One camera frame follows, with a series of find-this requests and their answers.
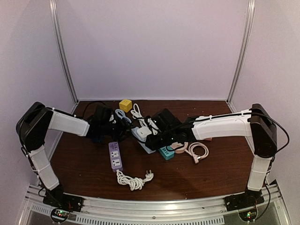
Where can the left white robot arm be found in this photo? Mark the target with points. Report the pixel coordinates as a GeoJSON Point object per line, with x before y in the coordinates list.
{"type": "Point", "coordinates": [34, 125]}

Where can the right aluminium frame post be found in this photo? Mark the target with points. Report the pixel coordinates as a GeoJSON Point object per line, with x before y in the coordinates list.
{"type": "Point", "coordinates": [250, 13]}

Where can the yellow cube adapter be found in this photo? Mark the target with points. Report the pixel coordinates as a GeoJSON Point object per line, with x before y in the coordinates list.
{"type": "Point", "coordinates": [126, 105]}

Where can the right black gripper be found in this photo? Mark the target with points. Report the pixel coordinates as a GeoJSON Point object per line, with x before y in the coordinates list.
{"type": "Point", "coordinates": [153, 144]}

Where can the purple power strip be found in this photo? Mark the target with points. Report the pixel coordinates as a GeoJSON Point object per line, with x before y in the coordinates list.
{"type": "Point", "coordinates": [115, 158]}

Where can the white charger block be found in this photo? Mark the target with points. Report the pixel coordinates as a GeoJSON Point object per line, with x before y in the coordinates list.
{"type": "Point", "coordinates": [143, 132]}

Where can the teal power strip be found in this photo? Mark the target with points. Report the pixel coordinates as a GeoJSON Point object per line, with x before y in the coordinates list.
{"type": "Point", "coordinates": [167, 152]}

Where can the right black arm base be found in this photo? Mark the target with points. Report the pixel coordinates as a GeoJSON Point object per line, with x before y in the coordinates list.
{"type": "Point", "coordinates": [246, 199]}

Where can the pink round socket base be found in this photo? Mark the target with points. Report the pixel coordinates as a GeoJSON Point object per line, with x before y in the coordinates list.
{"type": "Point", "coordinates": [179, 148]}

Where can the left aluminium frame post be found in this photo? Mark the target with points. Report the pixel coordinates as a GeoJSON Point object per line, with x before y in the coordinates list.
{"type": "Point", "coordinates": [61, 50]}

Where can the aluminium frame post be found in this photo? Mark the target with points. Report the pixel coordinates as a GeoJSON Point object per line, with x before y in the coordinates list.
{"type": "Point", "coordinates": [61, 50]}
{"type": "Point", "coordinates": [250, 13]}

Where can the grey-blue power strip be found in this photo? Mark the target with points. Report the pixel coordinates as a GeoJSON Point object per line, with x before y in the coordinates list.
{"type": "Point", "coordinates": [141, 140]}

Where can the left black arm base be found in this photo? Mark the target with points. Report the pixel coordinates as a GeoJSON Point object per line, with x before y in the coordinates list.
{"type": "Point", "coordinates": [57, 198]}

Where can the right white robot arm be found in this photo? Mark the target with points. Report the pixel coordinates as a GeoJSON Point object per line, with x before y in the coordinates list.
{"type": "Point", "coordinates": [254, 122]}

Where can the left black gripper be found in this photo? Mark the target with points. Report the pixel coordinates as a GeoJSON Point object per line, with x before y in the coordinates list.
{"type": "Point", "coordinates": [123, 126]}

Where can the dark blue cube adapter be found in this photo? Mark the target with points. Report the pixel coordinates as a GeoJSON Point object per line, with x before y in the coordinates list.
{"type": "Point", "coordinates": [97, 139]}

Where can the aluminium front rail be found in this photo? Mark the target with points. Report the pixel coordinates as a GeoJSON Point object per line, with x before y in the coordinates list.
{"type": "Point", "coordinates": [202, 211]}

